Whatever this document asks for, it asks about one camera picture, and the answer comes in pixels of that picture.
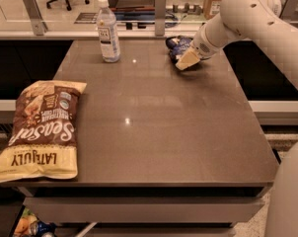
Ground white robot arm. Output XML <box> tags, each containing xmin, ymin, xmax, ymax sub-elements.
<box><xmin>176</xmin><ymin>0</ymin><xmax>298</xmax><ymax>237</ymax></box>

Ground clear plastic water bottle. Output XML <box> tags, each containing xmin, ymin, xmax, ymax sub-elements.
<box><xmin>97</xmin><ymin>0</ymin><xmax>120</xmax><ymax>62</ymax></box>

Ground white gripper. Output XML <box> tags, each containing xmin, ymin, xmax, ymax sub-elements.
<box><xmin>176</xmin><ymin>25</ymin><xmax>220</xmax><ymax>70</ymax></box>

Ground blue chip bag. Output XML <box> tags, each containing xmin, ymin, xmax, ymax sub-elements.
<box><xmin>165</xmin><ymin>36</ymin><xmax>192</xmax><ymax>63</ymax></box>

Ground middle metal glass post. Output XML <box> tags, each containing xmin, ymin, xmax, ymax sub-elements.
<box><xmin>155</xmin><ymin>0</ymin><xmax>166</xmax><ymax>37</ymax></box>

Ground snack items under table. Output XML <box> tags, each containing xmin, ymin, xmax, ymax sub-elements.
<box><xmin>13</xmin><ymin>208</ymin><xmax>56</xmax><ymax>237</ymax></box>

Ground right metal glass post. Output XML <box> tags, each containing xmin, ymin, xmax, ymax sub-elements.
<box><xmin>280</xmin><ymin>0</ymin><xmax>298</xmax><ymax>22</ymax></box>

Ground metal glass post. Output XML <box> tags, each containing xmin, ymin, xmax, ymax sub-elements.
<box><xmin>155</xmin><ymin>0</ymin><xmax>166</xmax><ymax>37</ymax></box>
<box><xmin>23</xmin><ymin>0</ymin><xmax>47</xmax><ymax>36</ymax></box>
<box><xmin>280</xmin><ymin>0</ymin><xmax>298</xmax><ymax>22</ymax></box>

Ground grey table drawer front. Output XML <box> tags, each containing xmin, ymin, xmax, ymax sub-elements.
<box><xmin>24</xmin><ymin>197</ymin><xmax>263</xmax><ymax>223</ymax></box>

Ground left metal glass post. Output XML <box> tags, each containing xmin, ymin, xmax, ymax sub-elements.
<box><xmin>23</xmin><ymin>0</ymin><xmax>47</xmax><ymax>36</ymax></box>

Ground brown chip bag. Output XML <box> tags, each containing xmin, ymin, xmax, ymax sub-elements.
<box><xmin>0</xmin><ymin>80</ymin><xmax>86</xmax><ymax>183</ymax></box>

